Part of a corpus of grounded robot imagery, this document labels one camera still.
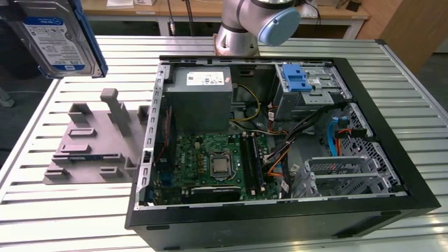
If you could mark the hard disk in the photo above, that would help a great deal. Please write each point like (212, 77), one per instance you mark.
(52, 39)

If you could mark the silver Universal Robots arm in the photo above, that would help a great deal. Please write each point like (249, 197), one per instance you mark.
(237, 39)

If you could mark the grey power supply unit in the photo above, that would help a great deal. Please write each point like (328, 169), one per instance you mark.
(199, 110)

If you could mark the black CPU socket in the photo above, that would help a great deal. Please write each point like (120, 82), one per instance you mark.
(221, 153)

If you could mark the green motherboard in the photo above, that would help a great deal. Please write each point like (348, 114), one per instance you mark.
(196, 147)

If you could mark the silver CPU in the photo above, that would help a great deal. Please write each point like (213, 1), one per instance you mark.
(220, 166)

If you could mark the black RAM stick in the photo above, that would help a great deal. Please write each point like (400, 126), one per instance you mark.
(257, 162)

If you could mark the black graphics card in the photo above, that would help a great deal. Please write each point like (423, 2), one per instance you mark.
(213, 194)

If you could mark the blue drive cage latch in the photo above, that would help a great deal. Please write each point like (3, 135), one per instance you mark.
(297, 78)

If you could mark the metal optical drive cage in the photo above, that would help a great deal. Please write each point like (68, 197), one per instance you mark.
(315, 99)

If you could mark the black open PC case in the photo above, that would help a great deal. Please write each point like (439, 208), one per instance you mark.
(244, 228)

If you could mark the RAM stick in rack slot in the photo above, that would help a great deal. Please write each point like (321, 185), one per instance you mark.
(85, 157)

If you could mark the grey parts rack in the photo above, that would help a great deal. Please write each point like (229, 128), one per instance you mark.
(87, 173)

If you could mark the wooden desk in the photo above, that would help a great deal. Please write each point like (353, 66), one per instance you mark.
(140, 9)

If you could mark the small white box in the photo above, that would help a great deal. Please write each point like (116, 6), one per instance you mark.
(145, 2)

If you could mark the white paper sheet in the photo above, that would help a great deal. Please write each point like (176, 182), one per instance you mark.
(119, 3)

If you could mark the small black box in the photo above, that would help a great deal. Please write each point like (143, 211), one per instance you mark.
(353, 5)

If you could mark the grey metal foot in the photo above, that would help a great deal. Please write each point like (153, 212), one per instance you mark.
(5, 98)

